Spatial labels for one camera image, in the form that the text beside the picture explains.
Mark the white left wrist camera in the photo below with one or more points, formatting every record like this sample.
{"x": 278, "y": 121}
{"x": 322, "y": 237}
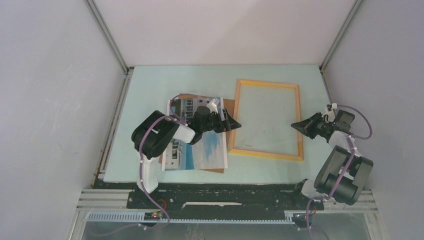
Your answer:
{"x": 213, "y": 104}

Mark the small circuit board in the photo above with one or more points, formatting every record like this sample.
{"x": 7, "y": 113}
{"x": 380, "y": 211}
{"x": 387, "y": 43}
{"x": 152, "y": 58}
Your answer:
{"x": 152, "y": 216}

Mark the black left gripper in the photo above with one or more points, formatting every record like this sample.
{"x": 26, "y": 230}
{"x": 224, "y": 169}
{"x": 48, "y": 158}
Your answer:
{"x": 228, "y": 124}

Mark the left aluminium corner post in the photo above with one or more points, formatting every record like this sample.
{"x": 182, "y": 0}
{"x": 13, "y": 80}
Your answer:
{"x": 107, "y": 35}

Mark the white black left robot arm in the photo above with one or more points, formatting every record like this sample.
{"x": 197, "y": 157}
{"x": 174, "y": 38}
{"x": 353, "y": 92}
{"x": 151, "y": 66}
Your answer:
{"x": 152, "y": 137}

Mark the aluminium corner post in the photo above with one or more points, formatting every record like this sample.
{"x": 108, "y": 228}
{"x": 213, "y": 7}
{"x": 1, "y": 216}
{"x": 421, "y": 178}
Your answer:
{"x": 341, "y": 33}
{"x": 107, "y": 35}

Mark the right aluminium corner post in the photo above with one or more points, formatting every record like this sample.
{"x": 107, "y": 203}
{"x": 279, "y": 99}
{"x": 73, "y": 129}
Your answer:
{"x": 341, "y": 33}

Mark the building and sky photo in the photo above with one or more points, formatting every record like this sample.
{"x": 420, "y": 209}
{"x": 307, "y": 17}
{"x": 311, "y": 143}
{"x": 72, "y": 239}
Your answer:
{"x": 208, "y": 154}

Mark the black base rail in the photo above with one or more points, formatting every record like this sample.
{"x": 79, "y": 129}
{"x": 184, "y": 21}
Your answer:
{"x": 222, "y": 202}

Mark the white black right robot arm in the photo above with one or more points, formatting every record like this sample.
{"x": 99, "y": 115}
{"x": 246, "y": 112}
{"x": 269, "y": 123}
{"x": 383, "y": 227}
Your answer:
{"x": 344, "y": 174}

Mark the yellow wooden picture frame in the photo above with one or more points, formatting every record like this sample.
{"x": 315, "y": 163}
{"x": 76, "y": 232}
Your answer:
{"x": 266, "y": 111}

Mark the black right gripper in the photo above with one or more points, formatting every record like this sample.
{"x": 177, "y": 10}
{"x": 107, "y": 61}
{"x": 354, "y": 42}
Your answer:
{"x": 306, "y": 125}

